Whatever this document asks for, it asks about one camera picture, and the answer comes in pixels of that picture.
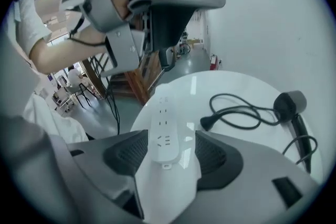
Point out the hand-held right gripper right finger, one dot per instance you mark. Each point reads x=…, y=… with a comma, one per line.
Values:
x=249, y=186

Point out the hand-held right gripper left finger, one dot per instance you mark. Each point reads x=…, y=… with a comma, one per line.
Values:
x=110, y=165

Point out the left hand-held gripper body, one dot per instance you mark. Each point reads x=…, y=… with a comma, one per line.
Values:
x=105, y=8

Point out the white power strip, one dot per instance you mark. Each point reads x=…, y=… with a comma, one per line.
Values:
x=164, y=139

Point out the black round cable plug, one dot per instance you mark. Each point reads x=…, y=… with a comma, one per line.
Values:
x=208, y=122

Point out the person's left forearm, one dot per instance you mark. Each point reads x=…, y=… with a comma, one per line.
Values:
x=65, y=52

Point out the black hair dryer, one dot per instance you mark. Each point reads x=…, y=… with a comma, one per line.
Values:
x=290, y=103

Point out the person's left hand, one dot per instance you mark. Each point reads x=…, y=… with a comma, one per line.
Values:
x=120, y=4

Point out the red fire extinguisher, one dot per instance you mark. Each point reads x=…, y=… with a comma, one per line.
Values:
x=214, y=61

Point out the black metal stand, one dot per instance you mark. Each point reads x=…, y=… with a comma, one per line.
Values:
x=84, y=94

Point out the brown wooden staircase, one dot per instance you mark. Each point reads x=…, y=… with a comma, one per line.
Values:
x=136, y=78

